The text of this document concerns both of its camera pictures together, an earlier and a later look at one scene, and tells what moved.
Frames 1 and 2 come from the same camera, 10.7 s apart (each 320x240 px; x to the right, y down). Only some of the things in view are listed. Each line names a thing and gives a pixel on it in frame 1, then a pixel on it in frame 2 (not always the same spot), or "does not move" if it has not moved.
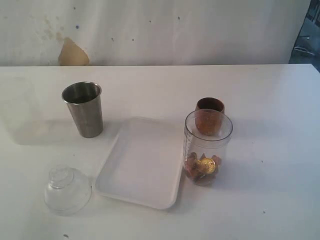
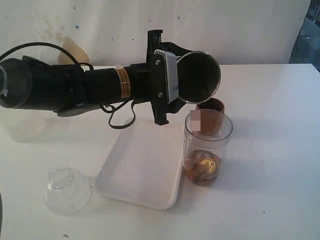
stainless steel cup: [84, 101] → [199, 76]
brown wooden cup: [209, 112] does not move
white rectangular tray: [144, 165] does not move
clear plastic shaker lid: [68, 192] does not move
